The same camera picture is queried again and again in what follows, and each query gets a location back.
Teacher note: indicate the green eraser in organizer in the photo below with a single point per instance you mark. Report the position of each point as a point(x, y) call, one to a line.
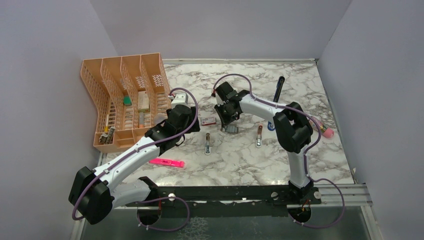
point(127, 100)

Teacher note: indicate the clear tape roll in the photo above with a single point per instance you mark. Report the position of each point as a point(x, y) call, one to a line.
point(159, 118)

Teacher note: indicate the white eraser block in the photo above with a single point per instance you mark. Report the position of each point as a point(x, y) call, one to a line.
point(207, 144)

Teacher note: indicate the red white staple box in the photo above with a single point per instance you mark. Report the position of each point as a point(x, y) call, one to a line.
point(207, 121)

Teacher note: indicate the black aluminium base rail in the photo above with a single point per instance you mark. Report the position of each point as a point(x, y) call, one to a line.
point(256, 200)

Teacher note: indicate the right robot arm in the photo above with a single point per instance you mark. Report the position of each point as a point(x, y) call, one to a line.
point(292, 128)

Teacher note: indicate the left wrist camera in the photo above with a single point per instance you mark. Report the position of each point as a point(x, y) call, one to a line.
point(179, 99)

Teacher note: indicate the white paper card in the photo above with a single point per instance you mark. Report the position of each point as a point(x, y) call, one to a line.
point(143, 102)

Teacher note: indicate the orange plastic desk organizer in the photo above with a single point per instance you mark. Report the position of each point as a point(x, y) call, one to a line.
point(128, 93)

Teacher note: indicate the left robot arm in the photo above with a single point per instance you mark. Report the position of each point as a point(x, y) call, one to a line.
point(91, 193)

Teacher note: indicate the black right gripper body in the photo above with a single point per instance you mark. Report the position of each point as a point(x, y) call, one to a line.
point(224, 113)

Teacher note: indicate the staple tray with staples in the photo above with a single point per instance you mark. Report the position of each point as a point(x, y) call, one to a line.
point(231, 129)

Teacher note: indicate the pink highlighter marker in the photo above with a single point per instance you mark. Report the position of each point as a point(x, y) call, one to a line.
point(167, 162)

